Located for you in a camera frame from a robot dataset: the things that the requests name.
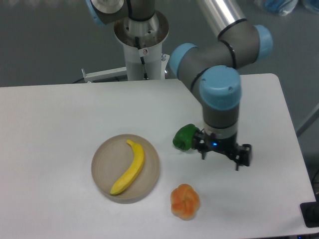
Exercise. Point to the beige round plate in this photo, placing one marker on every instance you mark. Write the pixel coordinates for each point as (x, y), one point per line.
(114, 157)

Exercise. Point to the black box at table edge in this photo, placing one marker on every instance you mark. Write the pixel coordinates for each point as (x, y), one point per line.
(310, 212)

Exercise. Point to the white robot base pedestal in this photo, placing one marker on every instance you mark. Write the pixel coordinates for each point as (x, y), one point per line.
(142, 45)

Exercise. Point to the blue plastic bag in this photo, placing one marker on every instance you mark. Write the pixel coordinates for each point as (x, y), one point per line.
(276, 7)

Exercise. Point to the yellow banana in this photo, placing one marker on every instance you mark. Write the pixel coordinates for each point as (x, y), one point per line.
(132, 172)

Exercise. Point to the white metal frame bracket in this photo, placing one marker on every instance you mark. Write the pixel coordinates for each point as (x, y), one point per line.
(105, 75)

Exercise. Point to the orange knotted bread roll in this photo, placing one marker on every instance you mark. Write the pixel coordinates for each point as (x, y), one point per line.
(185, 202)

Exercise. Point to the green bell pepper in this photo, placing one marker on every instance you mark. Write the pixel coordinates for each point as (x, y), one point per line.
(184, 136)

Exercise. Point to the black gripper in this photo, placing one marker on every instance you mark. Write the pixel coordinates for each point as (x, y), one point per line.
(240, 154)

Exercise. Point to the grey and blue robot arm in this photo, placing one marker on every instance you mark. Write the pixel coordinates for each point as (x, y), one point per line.
(210, 75)

